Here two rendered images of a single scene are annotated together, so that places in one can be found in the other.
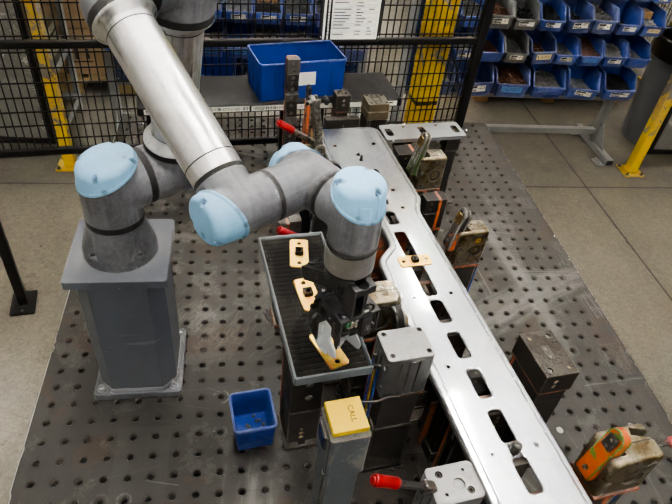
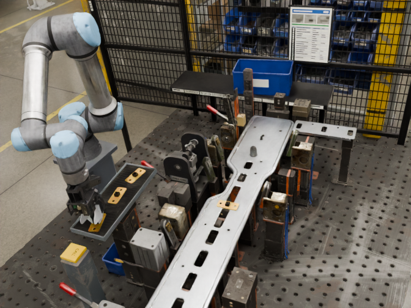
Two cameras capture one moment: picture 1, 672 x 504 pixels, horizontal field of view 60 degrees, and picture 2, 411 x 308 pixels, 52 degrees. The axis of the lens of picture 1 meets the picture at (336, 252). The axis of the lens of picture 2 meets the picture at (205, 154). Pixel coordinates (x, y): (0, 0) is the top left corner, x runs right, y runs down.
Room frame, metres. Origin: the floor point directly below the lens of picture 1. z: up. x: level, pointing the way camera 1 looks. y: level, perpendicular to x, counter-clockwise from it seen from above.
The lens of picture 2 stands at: (0.24, -1.02, 2.17)
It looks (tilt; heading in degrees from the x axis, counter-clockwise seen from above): 37 degrees down; 46
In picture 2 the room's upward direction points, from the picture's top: 7 degrees counter-clockwise
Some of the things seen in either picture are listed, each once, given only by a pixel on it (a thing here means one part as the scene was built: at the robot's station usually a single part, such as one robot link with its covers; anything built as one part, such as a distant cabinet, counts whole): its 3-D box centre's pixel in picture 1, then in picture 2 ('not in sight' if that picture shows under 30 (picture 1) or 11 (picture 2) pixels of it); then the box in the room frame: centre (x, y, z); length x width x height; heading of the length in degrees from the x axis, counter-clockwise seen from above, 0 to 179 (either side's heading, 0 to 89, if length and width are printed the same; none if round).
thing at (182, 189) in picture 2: not in sight; (183, 219); (1.01, -0.02, 0.89); 0.13 x 0.11 x 0.38; 110
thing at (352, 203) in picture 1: (355, 211); (68, 151); (0.65, -0.02, 1.48); 0.09 x 0.08 x 0.11; 47
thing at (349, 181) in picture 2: (443, 167); (345, 158); (1.82, -0.35, 0.84); 0.11 x 0.06 x 0.29; 110
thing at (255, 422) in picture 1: (252, 420); (119, 259); (0.76, 0.14, 0.74); 0.11 x 0.10 x 0.09; 20
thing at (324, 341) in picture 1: (327, 343); (84, 216); (0.63, -0.01, 1.21); 0.06 x 0.03 x 0.09; 35
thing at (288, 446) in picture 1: (302, 373); (129, 241); (0.78, 0.04, 0.92); 0.10 x 0.08 x 0.45; 20
